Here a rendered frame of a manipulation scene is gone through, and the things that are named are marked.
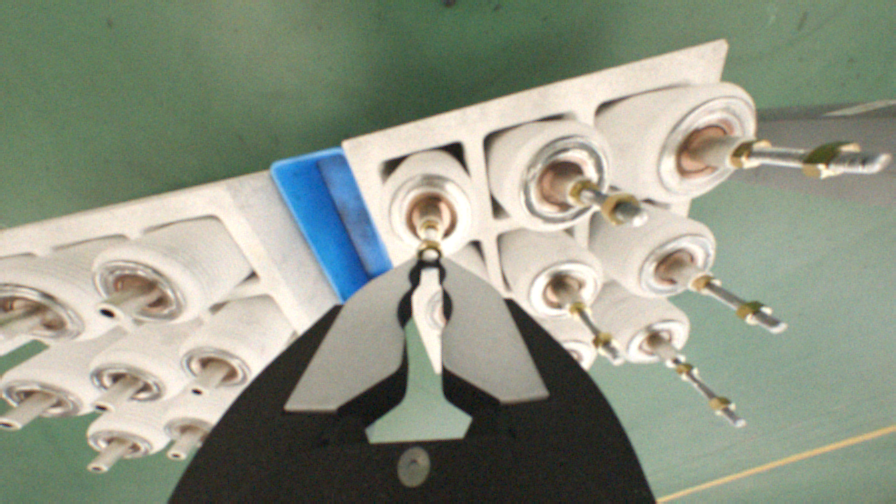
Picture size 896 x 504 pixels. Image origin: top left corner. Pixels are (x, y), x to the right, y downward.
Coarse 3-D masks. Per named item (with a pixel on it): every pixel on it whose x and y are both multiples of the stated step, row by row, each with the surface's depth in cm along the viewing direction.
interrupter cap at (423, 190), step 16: (416, 176) 19; (432, 176) 19; (400, 192) 20; (416, 192) 20; (432, 192) 20; (448, 192) 20; (464, 192) 20; (400, 208) 20; (416, 208) 21; (448, 208) 21; (464, 208) 21; (400, 224) 21; (416, 224) 22; (448, 224) 22; (464, 224) 22; (400, 240) 22; (416, 240) 22; (448, 240) 22
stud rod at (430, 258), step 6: (426, 234) 17; (432, 234) 17; (426, 252) 14; (432, 252) 14; (426, 258) 13; (432, 258) 13; (426, 264) 13; (432, 264) 13; (426, 270) 13; (432, 270) 13
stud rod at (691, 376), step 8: (672, 360) 28; (680, 360) 28; (688, 376) 26; (696, 376) 26; (696, 384) 25; (704, 384) 25; (704, 392) 24; (712, 392) 24; (728, 408) 23; (728, 416) 22; (736, 416) 22; (736, 424) 22; (744, 424) 22
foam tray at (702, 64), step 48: (720, 48) 22; (528, 96) 23; (576, 96) 24; (624, 96) 33; (384, 144) 25; (432, 144) 25; (480, 144) 25; (480, 192) 28; (384, 240) 30; (480, 240) 31; (576, 240) 31; (432, 336) 38
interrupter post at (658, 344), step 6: (654, 336) 30; (660, 336) 30; (648, 342) 30; (654, 342) 30; (660, 342) 29; (666, 342) 29; (654, 348) 30; (660, 348) 29; (666, 348) 29; (672, 348) 28; (660, 354) 29; (666, 354) 28; (672, 354) 28; (678, 354) 28; (666, 360) 28; (672, 366) 28
